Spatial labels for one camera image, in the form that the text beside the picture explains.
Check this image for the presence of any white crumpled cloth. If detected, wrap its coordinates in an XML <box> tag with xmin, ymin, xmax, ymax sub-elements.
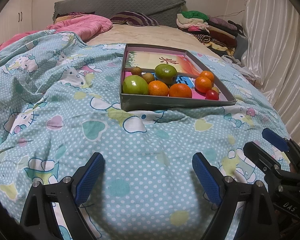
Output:
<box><xmin>221</xmin><ymin>54</ymin><xmax>257</xmax><ymax>77</ymax></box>

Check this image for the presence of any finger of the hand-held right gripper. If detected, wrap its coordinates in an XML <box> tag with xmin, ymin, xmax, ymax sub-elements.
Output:
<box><xmin>244</xmin><ymin>142</ymin><xmax>300</xmax><ymax>180</ymax></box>
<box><xmin>264</xmin><ymin>128</ymin><xmax>300</xmax><ymax>173</ymax></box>

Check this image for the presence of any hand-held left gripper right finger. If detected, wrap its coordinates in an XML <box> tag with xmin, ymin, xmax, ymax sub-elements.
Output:
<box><xmin>192</xmin><ymin>152</ymin><xmax>275</xmax><ymax>240</ymax></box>

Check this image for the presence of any large orange mandarin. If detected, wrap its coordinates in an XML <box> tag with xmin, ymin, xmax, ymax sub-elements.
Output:
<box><xmin>168</xmin><ymin>83</ymin><xmax>193</xmax><ymax>98</ymax></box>
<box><xmin>148</xmin><ymin>80</ymin><xmax>170</xmax><ymax>97</ymax></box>

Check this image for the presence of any dark floral pillow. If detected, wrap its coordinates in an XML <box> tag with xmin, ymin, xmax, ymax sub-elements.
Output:
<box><xmin>55</xmin><ymin>11</ymin><xmax>96</xmax><ymax>20</ymax></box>

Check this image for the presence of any grey padded headboard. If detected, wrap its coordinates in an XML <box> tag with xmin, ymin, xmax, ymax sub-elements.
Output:
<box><xmin>52</xmin><ymin>0</ymin><xmax>185</xmax><ymax>27</ymax></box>

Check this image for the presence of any white wardrobe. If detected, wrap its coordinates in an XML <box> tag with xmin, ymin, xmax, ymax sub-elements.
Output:
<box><xmin>0</xmin><ymin>0</ymin><xmax>43</xmax><ymax>53</ymax></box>

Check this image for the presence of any small orange mandarin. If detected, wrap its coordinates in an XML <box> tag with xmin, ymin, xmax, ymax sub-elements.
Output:
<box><xmin>199</xmin><ymin>70</ymin><xmax>215</xmax><ymax>83</ymax></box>
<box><xmin>195</xmin><ymin>76</ymin><xmax>213</xmax><ymax>93</ymax></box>

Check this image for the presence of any grey blue cushion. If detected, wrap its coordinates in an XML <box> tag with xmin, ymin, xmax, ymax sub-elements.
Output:
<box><xmin>234</xmin><ymin>36</ymin><xmax>249</xmax><ymax>60</ymax></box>

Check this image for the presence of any beige and orange book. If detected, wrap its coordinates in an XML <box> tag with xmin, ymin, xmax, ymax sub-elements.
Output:
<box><xmin>126</xmin><ymin>51</ymin><xmax>204</xmax><ymax>77</ymax></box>

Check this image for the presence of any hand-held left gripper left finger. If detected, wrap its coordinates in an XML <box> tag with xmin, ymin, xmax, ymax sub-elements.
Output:
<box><xmin>19</xmin><ymin>152</ymin><xmax>105</xmax><ymax>240</ymax></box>

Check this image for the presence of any purple striped pillow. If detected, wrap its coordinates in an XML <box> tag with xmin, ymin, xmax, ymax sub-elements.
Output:
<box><xmin>109</xmin><ymin>11</ymin><xmax>160</xmax><ymax>27</ymax></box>

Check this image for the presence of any stack of folded clothes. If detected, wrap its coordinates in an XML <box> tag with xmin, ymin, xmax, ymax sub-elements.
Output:
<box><xmin>176</xmin><ymin>10</ymin><xmax>244</xmax><ymax>55</ymax></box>

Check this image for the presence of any beige bed sheet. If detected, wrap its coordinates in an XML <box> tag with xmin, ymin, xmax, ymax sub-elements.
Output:
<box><xmin>86</xmin><ymin>24</ymin><xmax>215</xmax><ymax>55</ymax></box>

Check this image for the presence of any red cherry tomato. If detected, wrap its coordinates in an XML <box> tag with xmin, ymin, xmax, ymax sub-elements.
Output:
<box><xmin>205</xmin><ymin>89</ymin><xmax>219</xmax><ymax>100</ymax></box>

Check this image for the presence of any thin wall cable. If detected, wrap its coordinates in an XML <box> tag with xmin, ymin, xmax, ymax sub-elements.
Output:
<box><xmin>226</xmin><ymin>0</ymin><xmax>249</xmax><ymax>18</ymax></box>

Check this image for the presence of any pink floral cloth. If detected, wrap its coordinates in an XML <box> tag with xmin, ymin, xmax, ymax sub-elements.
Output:
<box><xmin>245</xmin><ymin>74</ymin><xmax>263</xmax><ymax>87</ymax></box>

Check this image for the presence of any white satin curtain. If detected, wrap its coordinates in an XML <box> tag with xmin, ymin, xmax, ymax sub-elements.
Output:
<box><xmin>240</xmin><ymin>0</ymin><xmax>300</xmax><ymax>150</ymax></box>

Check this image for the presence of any pink book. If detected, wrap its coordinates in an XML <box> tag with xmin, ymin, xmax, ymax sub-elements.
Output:
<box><xmin>124</xmin><ymin>70</ymin><xmax>222</xmax><ymax>100</ymax></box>

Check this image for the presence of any pink quilt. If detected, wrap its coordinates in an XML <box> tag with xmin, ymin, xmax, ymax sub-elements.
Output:
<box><xmin>0</xmin><ymin>14</ymin><xmax>113</xmax><ymax>55</ymax></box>

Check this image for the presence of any grey cardboard box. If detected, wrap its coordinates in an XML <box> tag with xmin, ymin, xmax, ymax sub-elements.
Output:
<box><xmin>120</xmin><ymin>43</ymin><xmax>237</xmax><ymax>112</ymax></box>

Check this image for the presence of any blue cat print blanket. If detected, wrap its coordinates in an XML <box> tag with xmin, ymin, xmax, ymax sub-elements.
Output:
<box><xmin>0</xmin><ymin>30</ymin><xmax>298</xmax><ymax>240</ymax></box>

